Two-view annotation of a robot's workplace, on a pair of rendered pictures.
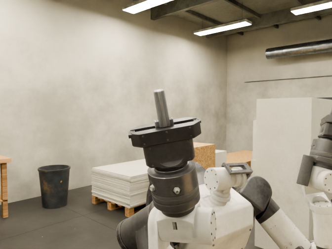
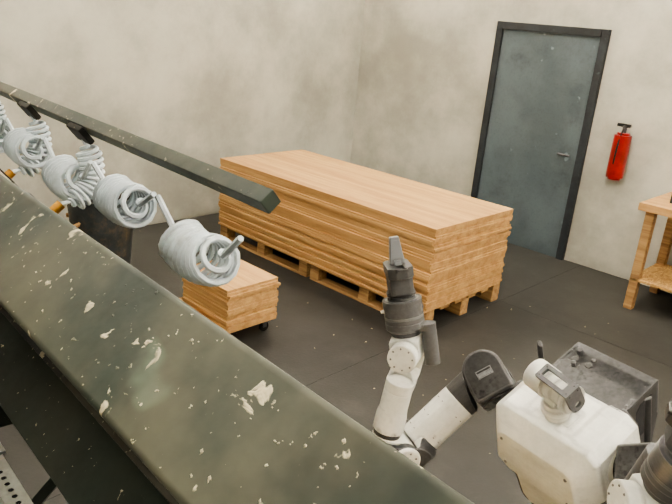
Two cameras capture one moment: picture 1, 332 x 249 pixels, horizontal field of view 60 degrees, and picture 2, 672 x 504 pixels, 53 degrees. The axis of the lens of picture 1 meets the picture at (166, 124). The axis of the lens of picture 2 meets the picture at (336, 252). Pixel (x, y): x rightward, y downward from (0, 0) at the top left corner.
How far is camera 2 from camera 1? 151 cm
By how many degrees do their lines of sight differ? 89
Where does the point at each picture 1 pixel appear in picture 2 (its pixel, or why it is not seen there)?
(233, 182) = (546, 393)
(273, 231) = not seen: outside the picture
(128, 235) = not seen: hidden behind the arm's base
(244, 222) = (553, 458)
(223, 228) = (517, 433)
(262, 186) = not seen: hidden behind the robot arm
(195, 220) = (393, 345)
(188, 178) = (387, 307)
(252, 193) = (626, 460)
